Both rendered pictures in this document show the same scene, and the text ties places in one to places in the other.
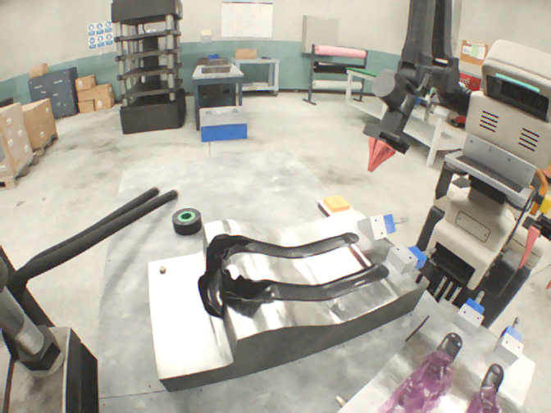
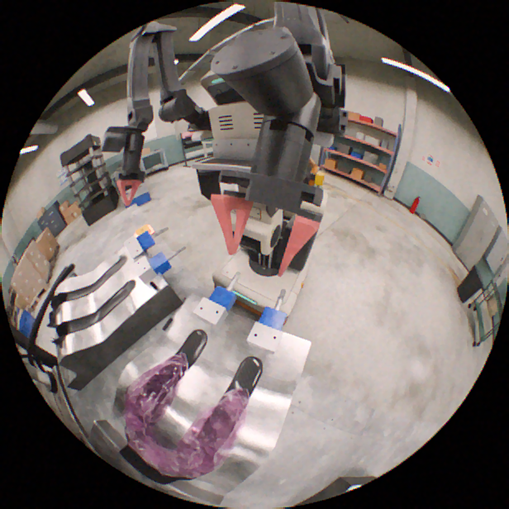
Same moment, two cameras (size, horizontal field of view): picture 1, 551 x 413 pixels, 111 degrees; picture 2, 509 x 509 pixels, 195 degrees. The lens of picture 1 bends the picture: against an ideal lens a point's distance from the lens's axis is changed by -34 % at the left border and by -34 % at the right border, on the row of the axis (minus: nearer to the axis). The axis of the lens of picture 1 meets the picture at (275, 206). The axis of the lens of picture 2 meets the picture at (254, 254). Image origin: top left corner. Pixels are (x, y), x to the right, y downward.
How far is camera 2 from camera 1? 44 cm
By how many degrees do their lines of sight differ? 25
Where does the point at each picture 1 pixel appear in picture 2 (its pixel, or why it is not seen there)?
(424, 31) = (134, 86)
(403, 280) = (144, 290)
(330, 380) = not seen: hidden behind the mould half
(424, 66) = (138, 108)
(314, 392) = not seen: hidden behind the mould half
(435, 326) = (180, 325)
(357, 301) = (111, 320)
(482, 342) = (233, 334)
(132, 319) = not seen: hidden behind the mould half
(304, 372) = (116, 371)
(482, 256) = (260, 230)
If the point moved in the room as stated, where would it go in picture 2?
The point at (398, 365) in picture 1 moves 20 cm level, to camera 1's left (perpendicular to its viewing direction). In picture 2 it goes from (126, 380) to (74, 380)
